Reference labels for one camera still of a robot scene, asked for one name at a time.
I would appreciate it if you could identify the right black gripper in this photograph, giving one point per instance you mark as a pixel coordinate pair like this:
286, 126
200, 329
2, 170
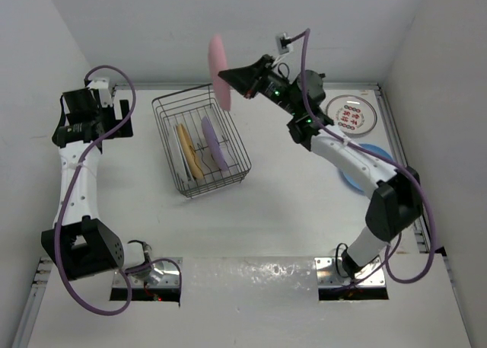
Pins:
246, 79

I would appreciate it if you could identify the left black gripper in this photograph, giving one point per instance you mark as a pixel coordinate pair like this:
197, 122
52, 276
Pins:
122, 131

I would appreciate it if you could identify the purple plastic plate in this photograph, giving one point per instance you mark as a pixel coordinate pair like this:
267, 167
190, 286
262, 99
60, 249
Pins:
213, 144

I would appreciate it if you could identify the yellow plastic plate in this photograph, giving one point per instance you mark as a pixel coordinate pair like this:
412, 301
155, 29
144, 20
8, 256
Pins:
189, 152

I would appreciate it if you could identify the white plate orange sunburst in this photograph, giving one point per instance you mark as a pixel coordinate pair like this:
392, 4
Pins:
189, 175

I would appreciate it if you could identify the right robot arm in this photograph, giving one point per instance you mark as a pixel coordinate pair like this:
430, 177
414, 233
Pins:
394, 201

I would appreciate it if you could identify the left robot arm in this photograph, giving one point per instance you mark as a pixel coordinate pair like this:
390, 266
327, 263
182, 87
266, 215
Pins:
85, 246

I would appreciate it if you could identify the white plate red characters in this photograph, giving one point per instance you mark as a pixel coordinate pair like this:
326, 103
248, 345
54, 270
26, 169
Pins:
354, 115

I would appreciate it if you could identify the blue plastic plate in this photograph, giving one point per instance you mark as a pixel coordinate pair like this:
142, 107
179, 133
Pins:
363, 171

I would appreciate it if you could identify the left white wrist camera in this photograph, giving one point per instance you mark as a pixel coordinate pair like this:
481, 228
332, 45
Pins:
99, 83

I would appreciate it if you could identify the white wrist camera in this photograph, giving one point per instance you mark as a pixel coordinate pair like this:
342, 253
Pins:
284, 43
99, 83

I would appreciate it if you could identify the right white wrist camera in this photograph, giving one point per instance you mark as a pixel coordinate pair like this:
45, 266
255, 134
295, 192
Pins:
284, 43

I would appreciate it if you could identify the grey wire dish rack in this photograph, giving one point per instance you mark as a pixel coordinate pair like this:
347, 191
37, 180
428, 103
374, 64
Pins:
188, 107

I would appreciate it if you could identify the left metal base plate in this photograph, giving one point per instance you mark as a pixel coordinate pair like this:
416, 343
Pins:
162, 275

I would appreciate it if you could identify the metal base plate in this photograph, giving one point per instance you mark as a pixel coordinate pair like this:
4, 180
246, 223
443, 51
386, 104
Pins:
162, 275
371, 276

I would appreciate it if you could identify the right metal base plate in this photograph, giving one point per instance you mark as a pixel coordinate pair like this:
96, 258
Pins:
371, 276

